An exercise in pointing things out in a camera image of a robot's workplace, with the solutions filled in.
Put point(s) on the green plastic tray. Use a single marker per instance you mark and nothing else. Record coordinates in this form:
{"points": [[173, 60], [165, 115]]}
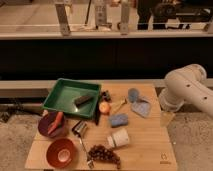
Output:
{"points": [[66, 91]]}

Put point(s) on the small dark toy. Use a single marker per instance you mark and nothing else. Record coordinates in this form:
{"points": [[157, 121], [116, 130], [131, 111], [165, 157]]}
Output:
{"points": [[106, 95]]}

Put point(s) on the black marker pen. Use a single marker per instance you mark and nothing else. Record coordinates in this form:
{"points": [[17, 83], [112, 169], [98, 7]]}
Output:
{"points": [[97, 114]]}

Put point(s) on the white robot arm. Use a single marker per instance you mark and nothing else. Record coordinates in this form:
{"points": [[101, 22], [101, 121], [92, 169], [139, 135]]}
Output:
{"points": [[185, 85]]}

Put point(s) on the blue sponge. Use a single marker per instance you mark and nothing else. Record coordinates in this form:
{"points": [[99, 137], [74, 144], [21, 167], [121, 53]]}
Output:
{"points": [[118, 120]]}

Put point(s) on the white cup with green band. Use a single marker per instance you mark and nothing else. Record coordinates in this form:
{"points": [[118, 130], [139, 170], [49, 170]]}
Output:
{"points": [[118, 138]]}

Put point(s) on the orange carrot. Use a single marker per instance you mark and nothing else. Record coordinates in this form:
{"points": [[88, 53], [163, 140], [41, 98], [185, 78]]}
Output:
{"points": [[56, 122]]}

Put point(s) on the yellow handled brush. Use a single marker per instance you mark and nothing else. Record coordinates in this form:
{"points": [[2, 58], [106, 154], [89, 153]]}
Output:
{"points": [[115, 106]]}

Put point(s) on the black block in tray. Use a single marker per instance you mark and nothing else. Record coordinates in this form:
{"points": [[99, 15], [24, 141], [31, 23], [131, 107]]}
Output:
{"points": [[81, 100]]}

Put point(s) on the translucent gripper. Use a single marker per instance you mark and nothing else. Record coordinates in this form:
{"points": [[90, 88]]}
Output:
{"points": [[166, 118]]}

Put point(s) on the bunch of dark grapes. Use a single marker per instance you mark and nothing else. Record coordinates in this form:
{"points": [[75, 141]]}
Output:
{"points": [[102, 154]]}

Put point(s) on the metal measuring cup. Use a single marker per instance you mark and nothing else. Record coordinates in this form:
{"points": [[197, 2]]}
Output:
{"points": [[78, 130]]}

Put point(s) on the light blue towel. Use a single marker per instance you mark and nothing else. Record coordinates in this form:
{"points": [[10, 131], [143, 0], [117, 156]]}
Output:
{"points": [[139, 104]]}

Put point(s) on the purple bowl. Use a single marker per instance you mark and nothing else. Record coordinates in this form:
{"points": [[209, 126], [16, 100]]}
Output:
{"points": [[48, 121]]}

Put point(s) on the red bowl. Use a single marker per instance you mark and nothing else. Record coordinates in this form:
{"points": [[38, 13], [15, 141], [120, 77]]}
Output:
{"points": [[60, 153]]}

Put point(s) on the orange peach fruit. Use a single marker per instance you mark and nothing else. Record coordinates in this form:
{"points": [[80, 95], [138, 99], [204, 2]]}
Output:
{"points": [[104, 107]]}

